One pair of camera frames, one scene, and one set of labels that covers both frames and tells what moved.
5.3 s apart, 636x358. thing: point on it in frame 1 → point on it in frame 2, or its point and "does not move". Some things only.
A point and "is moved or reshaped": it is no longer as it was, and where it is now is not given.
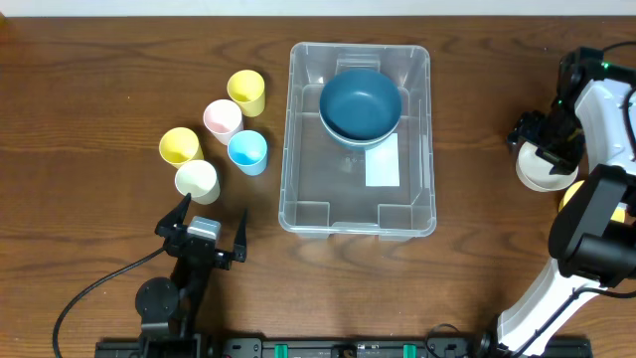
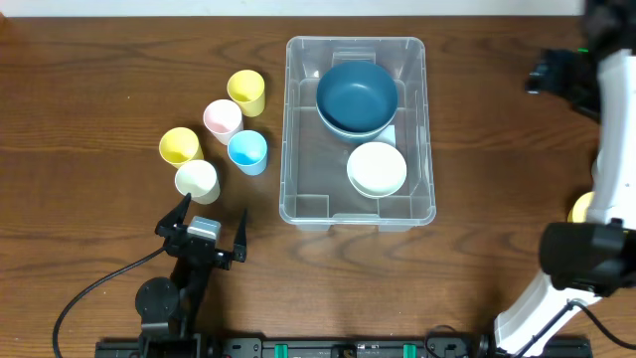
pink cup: x=224 y=119 does not move
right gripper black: x=555 y=137 → x=555 y=70
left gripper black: x=200 y=245 does not move
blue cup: x=247 y=150 does not move
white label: x=383 y=164 → x=388 y=135
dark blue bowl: x=360 y=103 is moved or reshaped
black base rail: x=346 y=347 does not move
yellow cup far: x=247 y=89 does not move
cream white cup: x=198 y=178 does not move
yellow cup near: x=179 y=145 does not move
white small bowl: x=534 y=170 → x=376 y=170
